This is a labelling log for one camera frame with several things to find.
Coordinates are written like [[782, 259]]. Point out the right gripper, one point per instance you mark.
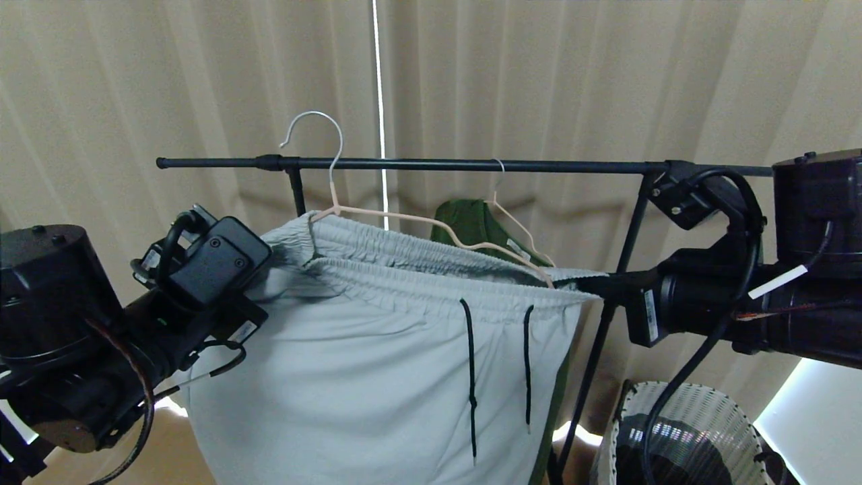
[[700, 296]]

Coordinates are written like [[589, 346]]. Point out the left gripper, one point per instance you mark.
[[101, 391]]

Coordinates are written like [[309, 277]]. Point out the pale grey garment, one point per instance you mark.
[[337, 391]]

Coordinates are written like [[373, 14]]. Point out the green printed shirt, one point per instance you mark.
[[471, 225]]

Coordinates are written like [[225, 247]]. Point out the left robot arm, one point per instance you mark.
[[40, 289]]

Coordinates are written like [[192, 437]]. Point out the white laundry basket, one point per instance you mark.
[[707, 404]]

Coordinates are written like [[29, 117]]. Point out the black clothes rack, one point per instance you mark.
[[539, 165]]

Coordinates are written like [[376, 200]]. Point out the beige curtain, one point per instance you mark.
[[539, 67]]

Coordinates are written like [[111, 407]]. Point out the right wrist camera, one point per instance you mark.
[[687, 199]]

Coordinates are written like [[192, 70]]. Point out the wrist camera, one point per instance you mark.
[[687, 199], [215, 266]]

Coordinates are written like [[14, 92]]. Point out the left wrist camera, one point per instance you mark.
[[215, 266]]

